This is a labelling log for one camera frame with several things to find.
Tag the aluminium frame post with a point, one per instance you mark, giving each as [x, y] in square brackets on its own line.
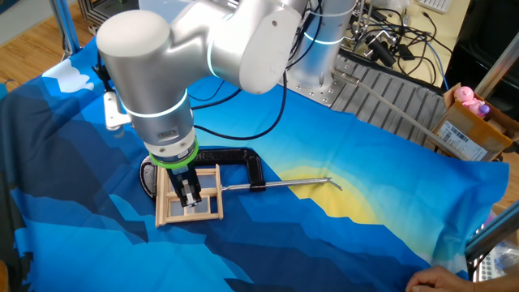
[492, 233]
[498, 65]
[65, 28]

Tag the black computer case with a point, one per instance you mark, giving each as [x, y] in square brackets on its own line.
[486, 40]

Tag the blue landscape print cloth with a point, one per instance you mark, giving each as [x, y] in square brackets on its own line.
[324, 243]

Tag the cardboard box with barcode label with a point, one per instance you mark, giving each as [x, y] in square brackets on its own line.
[470, 134]

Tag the person's left forearm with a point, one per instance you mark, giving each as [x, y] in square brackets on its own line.
[496, 286]

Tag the miniature wooden sliding window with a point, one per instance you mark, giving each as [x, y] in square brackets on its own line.
[161, 203]

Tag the white keyboard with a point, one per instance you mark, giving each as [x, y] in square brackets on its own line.
[436, 5]

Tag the perforated metal plate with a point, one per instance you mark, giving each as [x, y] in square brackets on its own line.
[488, 267]

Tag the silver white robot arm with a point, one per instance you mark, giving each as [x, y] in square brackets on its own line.
[154, 81]

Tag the black C-clamp with steel screw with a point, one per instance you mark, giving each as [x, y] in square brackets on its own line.
[227, 156]

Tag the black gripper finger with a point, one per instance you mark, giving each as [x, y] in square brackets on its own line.
[197, 188]
[190, 198]

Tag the pink toy pig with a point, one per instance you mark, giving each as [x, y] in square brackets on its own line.
[466, 97]

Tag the person's left hand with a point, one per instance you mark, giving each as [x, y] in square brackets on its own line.
[440, 282]

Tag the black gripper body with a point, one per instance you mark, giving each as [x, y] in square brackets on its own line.
[182, 174]

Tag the aluminium mounting plate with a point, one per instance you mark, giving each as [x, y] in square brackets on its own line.
[405, 95]

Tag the wrist camera with white bracket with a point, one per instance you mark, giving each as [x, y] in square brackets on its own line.
[115, 111]

